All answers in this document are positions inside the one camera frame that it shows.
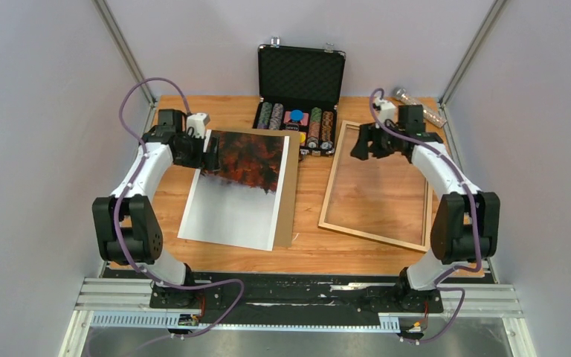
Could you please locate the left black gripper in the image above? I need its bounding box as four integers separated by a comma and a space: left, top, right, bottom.
174, 132, 220, 171

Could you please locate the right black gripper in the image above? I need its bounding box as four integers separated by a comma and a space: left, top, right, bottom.
351, 120, 404, 161

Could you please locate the red forest photo print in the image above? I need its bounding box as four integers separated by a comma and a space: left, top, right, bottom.
177, 130, 288, 251

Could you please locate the brown cardboard backing board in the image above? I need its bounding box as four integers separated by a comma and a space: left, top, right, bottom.
265, 130, 300, 249

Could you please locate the light wooden picture frame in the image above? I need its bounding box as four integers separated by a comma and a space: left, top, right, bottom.
317, 119, 434, 254

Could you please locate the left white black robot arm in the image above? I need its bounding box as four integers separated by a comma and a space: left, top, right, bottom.
92, 109, 219, 309

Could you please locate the silver glitter tube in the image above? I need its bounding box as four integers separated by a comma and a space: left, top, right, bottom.
391, 87, 448, 128

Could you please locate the blue round chip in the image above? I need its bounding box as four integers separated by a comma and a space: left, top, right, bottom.
289, 110, 305, 123

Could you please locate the black poker chip case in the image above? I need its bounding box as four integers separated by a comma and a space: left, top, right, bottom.
253, 36, 346, 157

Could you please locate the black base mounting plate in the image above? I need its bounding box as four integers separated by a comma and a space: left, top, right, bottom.
103, 268, 464, 329

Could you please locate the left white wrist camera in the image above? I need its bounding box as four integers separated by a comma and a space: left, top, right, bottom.
185, 112, 210, 138

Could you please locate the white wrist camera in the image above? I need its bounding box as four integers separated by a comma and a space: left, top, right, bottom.
373, 97, 397, 124
185, 112, 210, 138

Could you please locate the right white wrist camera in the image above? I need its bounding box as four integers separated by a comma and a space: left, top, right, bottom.
373, 97, 397, 124

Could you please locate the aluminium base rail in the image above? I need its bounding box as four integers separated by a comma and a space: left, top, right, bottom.
59, 274, 536, 356

